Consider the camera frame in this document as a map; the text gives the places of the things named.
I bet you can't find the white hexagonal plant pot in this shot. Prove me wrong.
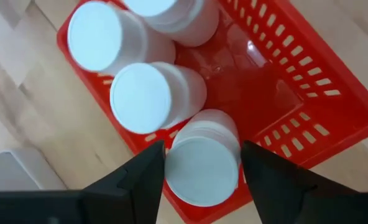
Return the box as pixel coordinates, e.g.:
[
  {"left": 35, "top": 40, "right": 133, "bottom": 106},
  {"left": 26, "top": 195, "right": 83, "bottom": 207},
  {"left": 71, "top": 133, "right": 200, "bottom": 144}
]
[{"left": 0, "top": 147, "right": 68, "bottom": 192}]

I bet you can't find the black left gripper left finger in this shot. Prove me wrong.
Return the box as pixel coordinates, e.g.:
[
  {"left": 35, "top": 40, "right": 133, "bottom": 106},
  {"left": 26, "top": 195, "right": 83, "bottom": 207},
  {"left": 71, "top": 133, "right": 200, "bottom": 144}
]
[{"left": 0, "top": 139, "right": 166, "bottom": 224}]

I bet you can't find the red plastic basket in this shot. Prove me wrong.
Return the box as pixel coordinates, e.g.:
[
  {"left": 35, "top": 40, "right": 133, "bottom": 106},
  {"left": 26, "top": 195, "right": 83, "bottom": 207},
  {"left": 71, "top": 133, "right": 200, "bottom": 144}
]
[{"left": 56, "top": 0, "right": 368, "bottom": 224}]

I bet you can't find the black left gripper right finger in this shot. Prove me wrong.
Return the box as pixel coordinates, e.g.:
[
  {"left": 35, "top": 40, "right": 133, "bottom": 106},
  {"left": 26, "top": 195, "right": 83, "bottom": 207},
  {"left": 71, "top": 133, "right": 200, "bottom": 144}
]
[{"left": 240, "top": 139, "right": 368, "bottom": 224}]

